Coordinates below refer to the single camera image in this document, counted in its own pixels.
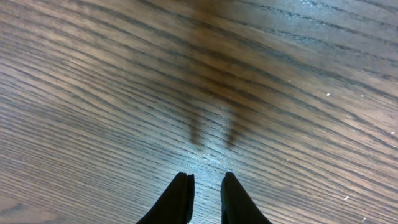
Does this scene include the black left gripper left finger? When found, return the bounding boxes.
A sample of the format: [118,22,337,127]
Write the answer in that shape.
[137,172,195,224]

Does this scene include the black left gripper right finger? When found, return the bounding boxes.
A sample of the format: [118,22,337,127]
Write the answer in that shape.
[221,172,271,224]

